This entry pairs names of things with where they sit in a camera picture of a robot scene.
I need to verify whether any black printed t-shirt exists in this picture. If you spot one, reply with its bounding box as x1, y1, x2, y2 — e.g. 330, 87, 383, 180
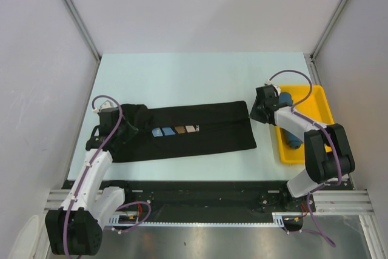
113, 101, 256, 163

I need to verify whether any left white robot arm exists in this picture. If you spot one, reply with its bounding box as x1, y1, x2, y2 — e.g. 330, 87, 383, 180
45, 107, 138, 257

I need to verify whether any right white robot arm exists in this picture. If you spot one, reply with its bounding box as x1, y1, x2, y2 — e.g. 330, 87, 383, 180
250, 85, 355, 211

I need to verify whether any rolled blue t-shirt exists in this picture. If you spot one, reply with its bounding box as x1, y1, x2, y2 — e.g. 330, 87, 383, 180
279, 92, 303, 150

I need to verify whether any yellow plastic tray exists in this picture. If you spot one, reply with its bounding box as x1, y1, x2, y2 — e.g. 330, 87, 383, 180
275, 85, 334, 165

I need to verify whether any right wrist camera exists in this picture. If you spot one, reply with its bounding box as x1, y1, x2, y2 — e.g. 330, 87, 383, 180
265, 79, 281, 95

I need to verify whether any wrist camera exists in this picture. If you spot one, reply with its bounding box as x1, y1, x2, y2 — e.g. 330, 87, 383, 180
93, 100, 114, 113
265, 79, 281, 95

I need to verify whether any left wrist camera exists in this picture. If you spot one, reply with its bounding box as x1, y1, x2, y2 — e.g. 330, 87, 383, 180
93, 100, 114, 113

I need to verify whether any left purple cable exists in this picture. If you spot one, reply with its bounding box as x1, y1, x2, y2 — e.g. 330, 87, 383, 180
62, 95, 152, 258

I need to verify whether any purple cable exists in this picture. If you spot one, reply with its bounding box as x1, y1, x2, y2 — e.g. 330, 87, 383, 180
62, 95, 152, 258
268, 69, 345, 247

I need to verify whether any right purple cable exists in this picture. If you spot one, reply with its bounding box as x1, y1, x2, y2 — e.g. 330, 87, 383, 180
268, 69, 345, 247

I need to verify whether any right aluminium frame post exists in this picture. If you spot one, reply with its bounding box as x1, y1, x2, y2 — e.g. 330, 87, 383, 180
310, 0, 350, 61

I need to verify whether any aluminium frame post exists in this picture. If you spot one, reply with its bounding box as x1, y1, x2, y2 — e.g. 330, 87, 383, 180
61, 0, 102, 64
310, 0, 350, 61

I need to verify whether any grey cable duct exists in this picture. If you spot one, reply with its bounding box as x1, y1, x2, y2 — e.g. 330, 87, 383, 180
105, 214, 304, 233

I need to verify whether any left aluminium frame post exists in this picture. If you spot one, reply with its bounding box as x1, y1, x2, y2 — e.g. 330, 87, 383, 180
61, 0, 102, 64

